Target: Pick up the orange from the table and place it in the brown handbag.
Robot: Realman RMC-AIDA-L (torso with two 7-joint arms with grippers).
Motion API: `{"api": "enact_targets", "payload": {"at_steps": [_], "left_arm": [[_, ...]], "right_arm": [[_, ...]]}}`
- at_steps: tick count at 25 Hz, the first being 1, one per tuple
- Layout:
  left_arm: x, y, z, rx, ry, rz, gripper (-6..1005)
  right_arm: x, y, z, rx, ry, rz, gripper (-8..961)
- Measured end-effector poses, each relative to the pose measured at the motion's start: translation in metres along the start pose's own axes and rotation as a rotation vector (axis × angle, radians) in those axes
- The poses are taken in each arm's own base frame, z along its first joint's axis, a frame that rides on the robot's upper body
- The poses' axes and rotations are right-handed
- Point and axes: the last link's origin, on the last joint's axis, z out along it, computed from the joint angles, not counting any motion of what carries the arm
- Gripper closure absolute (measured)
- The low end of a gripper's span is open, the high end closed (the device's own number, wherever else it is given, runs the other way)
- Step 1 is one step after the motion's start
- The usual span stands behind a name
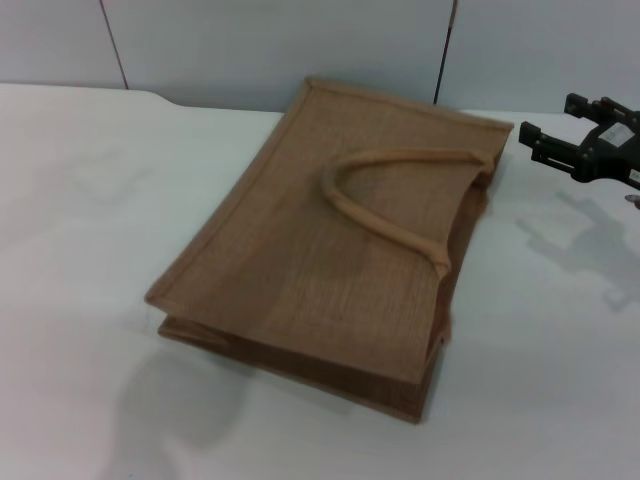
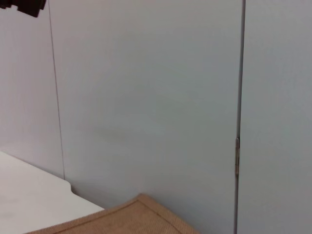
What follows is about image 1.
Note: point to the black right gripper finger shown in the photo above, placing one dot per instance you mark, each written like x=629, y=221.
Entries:
x=552, y=147
x=595, y=107

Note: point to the brown jute handbag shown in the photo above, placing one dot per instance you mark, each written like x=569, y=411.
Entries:
x=340, y=250

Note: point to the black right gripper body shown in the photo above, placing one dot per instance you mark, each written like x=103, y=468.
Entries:
x=612, y=155

